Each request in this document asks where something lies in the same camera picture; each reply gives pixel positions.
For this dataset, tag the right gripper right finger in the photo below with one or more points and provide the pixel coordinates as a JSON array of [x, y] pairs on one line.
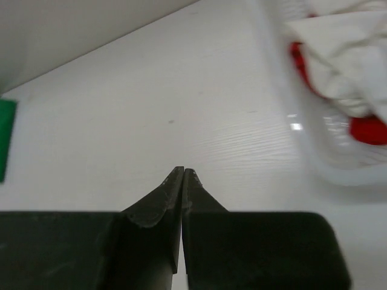
[[257, 250]]

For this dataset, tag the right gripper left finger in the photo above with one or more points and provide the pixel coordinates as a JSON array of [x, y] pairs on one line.
[[136, 248]]

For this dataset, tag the green t shirt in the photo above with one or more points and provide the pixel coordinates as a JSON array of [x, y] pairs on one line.
[[8, 113]]

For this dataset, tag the white t shirt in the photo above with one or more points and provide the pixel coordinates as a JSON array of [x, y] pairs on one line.
[[344, 48]]

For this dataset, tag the white plastic basket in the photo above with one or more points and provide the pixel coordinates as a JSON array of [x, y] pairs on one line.
[[321, 130]]

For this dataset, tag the red cloth in basket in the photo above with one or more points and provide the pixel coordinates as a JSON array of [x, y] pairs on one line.
[[368, 130]]

